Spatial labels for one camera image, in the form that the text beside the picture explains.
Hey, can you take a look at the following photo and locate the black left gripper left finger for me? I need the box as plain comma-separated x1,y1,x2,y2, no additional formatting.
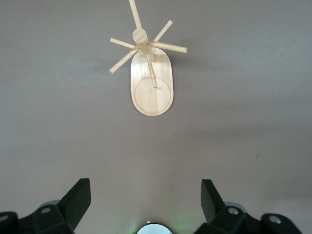
0,177,91,234

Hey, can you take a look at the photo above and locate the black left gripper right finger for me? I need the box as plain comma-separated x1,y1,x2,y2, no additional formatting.
201,178,303,234

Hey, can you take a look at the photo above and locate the wooden cup rack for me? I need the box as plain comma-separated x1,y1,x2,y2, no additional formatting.
109,0,188,117

